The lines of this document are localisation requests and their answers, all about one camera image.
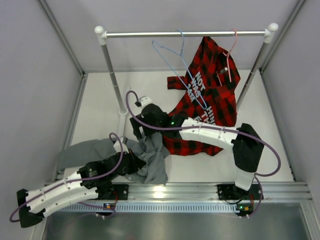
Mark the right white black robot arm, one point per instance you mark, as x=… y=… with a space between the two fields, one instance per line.
x=244 y=143

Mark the pink wire hanger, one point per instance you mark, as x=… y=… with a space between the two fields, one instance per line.
x=224 y=62

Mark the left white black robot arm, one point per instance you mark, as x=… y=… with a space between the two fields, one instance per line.
x=90 y=182

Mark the slotted grey cable duct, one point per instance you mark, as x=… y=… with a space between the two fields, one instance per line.
x=155 y=208

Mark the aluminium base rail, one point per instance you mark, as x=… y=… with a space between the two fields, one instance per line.
x=207 y=192

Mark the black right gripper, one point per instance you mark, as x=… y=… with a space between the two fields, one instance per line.
x=136 y=126

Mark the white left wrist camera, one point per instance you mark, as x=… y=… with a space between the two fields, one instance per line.
x=120 y=145

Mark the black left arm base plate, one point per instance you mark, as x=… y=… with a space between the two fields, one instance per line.
x=120 y=192

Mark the red black plaid shirt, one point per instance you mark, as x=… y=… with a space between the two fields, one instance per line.
x=204 y=99

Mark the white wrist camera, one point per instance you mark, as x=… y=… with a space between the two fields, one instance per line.
x=120 y=145
x=143 y=101

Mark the silver clothes rack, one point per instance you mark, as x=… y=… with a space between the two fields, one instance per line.
x=102 y=36

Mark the grey button shirt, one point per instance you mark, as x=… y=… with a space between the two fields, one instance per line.
x=149 y=149

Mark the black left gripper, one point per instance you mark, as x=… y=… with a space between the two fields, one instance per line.
x=136 y=162

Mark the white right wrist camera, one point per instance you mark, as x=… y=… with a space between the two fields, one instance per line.
x=143 y=101

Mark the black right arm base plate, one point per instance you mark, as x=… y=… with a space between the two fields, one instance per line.
x=230 y=192

